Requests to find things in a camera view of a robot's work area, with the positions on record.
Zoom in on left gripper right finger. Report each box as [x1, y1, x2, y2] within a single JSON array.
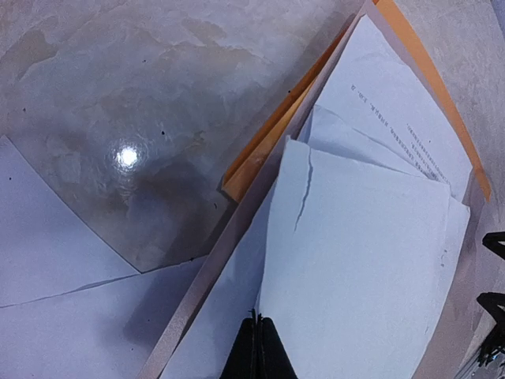
[[258, 317, 297, 379]]

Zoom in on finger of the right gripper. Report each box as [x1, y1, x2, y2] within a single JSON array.
[[482, 231, 505, 260], [477, 292, 504, 328]]

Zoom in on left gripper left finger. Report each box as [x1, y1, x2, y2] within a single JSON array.
[[219, 317, 257, 379]]

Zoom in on orange folder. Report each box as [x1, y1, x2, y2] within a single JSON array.
[[222, 1, 492, 202]]

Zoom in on printed white paper sheet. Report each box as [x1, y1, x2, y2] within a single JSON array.
[[316, 15, 472, 200]]

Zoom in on white paper sheet on table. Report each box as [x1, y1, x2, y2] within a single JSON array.
[[1, 137, 203, 378]]

